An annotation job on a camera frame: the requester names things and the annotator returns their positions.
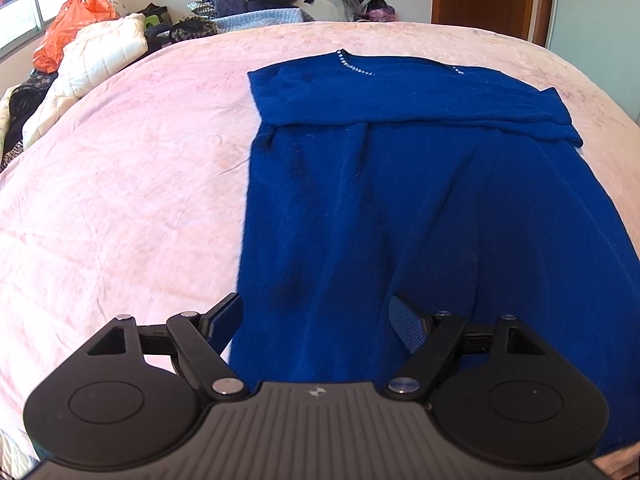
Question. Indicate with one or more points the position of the floral pillow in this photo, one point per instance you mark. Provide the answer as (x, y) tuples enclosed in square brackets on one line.
[(113, 2)]

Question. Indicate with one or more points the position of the black and green bag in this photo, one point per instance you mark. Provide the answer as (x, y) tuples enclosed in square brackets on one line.
[(152, 20)]

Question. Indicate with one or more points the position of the blue beaded sweater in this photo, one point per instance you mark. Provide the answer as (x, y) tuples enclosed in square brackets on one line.
[(400, 200)]

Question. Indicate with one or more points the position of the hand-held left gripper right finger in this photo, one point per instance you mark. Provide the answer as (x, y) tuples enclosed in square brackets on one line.
[(406, 325)]

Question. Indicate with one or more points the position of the dark purple garment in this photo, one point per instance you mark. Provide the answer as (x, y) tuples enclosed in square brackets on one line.
[(227, 2)]

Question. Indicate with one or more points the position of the purple plastic bag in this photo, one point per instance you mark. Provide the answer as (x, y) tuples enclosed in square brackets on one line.
[(380, 12)]

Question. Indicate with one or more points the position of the checked cloth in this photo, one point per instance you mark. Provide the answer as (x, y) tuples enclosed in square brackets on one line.
[(200, 10)]

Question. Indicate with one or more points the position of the pale wardrobe sliding door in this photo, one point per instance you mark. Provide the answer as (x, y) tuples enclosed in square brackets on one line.
[(595, 20)]

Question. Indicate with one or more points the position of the window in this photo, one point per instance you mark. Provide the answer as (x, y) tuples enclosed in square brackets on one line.
[(25, 17)]

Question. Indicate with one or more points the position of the dark patterned cloth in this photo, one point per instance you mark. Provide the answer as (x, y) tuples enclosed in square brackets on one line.
[(25, 105)]

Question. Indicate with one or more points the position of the orange plastic bag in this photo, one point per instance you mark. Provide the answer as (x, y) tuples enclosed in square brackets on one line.
[(75, 15)]

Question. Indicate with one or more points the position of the white quilted jacket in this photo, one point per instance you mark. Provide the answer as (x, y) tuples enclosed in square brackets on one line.
[(95, 55)]

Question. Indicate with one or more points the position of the clear plastic bag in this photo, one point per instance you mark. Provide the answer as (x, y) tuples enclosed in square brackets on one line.
[(330, 2)]

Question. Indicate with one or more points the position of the leopard pattern garment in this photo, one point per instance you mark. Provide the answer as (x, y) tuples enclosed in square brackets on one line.
[(192, 27)]

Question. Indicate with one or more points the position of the pink blanket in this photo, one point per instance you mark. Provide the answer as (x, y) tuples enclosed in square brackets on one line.
[(125, 185)]

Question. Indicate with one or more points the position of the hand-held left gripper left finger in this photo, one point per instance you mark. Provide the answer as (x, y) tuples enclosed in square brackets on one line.
[(226, 320)]

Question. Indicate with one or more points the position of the light blue knit garment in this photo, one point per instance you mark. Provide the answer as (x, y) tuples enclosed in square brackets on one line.
[(260, 19)]

